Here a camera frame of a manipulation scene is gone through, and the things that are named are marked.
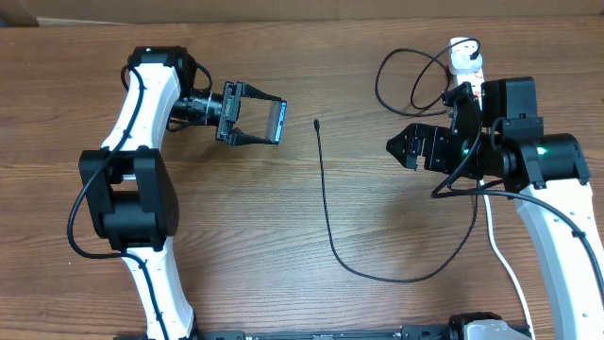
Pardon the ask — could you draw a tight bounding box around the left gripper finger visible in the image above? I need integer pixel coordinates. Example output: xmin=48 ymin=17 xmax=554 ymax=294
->
xmin=241 ymin=83 xmax=281 ymax=102
xmin=233 ymin=128 xmax=274 ymax=145

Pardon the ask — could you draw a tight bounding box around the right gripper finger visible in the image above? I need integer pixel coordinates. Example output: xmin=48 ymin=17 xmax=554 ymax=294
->
xmin=389 ymin=124 xmax=430 ymax=147
xmin=386 ymin=141 xmax=421 ymax=170

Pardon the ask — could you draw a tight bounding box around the blue Galaxy smartphone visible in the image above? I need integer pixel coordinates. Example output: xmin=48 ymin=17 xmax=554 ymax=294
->
xmin=265 ymin=100 xmax=287 ymax=145

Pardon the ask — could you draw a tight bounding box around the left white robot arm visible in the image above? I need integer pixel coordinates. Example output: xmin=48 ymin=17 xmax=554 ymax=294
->
xmin=67 ymin=46 xmax=287 ymax=339

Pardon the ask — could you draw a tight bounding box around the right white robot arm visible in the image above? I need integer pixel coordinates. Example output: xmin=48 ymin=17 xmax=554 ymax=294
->
xmin=386 ymin=77 xmax=603 ymax=339

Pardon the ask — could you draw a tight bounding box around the white charger plug adapter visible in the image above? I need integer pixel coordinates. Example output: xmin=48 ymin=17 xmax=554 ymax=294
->
xmin=449 ymin=42 xmax=483 ymax=76

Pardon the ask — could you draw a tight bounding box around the white power strip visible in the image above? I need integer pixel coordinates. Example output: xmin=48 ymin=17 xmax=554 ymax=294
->
xmin=449 ymin=37 xmax=485 ymax=108

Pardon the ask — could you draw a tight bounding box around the white power strip cord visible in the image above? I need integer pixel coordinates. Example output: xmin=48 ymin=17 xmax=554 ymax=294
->
xmin=478 ymin=180 xmax=536 ymax=340

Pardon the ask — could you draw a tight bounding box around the brown cardboard wall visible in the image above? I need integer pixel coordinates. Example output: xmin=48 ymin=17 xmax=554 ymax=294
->
xmin=1 ymin=0 xmax=603 ymax=26

